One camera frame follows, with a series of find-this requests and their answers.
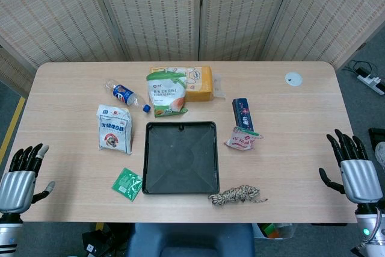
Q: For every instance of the white round table grommet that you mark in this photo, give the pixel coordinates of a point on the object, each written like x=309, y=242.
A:
x=293, y=79

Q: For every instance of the black square plastic tray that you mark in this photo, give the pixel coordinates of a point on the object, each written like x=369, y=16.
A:
x=180, y=157

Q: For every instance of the green white corn starch bag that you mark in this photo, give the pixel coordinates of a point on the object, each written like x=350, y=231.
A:
x=165, y=94

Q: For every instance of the yellow tissue pack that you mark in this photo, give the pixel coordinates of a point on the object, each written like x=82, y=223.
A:
x=200, y=85

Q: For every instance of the black device on floor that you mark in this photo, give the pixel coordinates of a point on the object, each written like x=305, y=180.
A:
x=93, y=242

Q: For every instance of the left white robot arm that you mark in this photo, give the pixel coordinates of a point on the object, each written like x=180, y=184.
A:
x=7, y=236

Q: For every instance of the white sugar bag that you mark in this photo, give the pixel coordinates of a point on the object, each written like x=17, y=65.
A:
x=114, y=130

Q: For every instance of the blue chair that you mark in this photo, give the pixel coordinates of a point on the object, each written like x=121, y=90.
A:
x=189, y=240

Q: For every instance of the woven folding screen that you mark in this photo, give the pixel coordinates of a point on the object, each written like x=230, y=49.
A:
x=150, y=13

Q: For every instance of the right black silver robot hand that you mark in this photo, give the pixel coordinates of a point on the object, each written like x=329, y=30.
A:
x=359, y=178

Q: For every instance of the pink white seasoning bag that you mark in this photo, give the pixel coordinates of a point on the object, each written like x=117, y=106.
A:
x=242, y=141

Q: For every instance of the white power strip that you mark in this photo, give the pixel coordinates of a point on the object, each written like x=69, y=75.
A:
x=373, y=82

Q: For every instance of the clear bin with coloured items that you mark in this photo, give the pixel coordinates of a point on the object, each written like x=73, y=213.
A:
x=272, y=230

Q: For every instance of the green flat sachet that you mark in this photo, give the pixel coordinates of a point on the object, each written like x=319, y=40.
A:
x=126, y=183

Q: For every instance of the clear bottle with blue cap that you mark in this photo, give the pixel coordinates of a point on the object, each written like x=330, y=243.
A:
x=126, y=94

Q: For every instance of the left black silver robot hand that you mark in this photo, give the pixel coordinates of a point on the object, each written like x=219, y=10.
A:
x=16, y=187

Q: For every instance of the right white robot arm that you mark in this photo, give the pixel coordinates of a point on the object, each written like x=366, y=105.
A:
x=365, y=224

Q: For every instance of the dark blue rectangular box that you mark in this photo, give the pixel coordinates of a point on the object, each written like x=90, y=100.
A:
x=242, y=114

